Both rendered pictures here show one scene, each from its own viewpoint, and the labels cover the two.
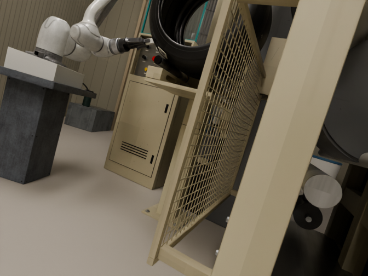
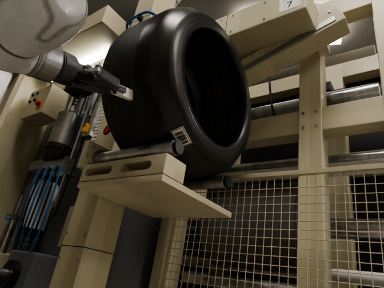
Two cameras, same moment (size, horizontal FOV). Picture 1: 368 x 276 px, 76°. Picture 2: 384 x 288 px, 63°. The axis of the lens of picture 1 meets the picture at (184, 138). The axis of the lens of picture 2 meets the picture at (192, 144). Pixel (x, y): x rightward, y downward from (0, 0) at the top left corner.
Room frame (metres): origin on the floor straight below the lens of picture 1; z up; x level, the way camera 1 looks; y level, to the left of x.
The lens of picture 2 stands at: (0.92, 1.00, 0.55)
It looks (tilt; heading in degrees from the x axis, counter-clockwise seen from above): 25 degrees up; 286
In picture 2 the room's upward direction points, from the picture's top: 10 degrees clockwise
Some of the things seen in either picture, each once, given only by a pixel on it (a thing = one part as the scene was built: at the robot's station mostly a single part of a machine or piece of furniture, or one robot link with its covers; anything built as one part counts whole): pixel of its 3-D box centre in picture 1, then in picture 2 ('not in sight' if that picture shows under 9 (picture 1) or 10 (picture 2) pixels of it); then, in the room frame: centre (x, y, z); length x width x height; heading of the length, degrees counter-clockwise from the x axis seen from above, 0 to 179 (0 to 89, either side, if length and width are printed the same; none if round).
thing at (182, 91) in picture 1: (190, 93); (156, 199); (1.29, 0.04, 0.80); 0.37 x 0.36 x 0.02; 67
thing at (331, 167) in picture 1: (317, 176); not in sight; (4.08, -2.43, 0.33); 0.56 x 0.54 x 0.67; 177
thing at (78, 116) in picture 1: (90, 105); not in sight; (4.20, 1.76, 0.38); 0.78 x 0.62 x 0.77; 177
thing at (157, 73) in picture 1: (170, 81); (129, 174); (1.35, 0.17, 0.83); 0.36 x 0.09 x 0.06; 157
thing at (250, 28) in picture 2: not in sight; (251, 37); (1.06, -0.19, 1.71); 0.61 x 0.25 x 0.15; 157
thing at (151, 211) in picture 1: (168, 213); not in sight; (1.54, -0.04, 0.01); 0.27 x 0.27 x 0.02; 67
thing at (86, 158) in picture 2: (205, 82); (126, 174); (1.46, -0.03, 0.90); 0.40 x 0.03 x 0.10; 67
